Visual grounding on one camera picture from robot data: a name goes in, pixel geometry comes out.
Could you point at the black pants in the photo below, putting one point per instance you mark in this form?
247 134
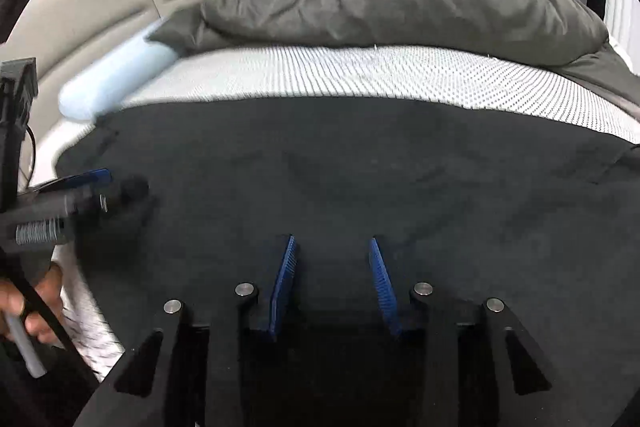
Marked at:
350 182

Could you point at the person's left hand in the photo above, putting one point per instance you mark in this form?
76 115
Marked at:
50 297

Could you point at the hexagon patterned bed mattress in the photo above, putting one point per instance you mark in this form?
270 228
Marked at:
325 72

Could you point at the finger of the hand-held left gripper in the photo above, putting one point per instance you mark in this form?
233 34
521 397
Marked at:
120 197
90 178

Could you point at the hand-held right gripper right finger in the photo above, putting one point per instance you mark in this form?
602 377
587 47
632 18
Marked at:
382 287

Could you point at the light blue pillow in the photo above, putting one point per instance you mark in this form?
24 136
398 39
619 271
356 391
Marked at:
110 77

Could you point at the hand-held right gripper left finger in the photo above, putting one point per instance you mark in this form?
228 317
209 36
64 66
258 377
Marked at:
282 287

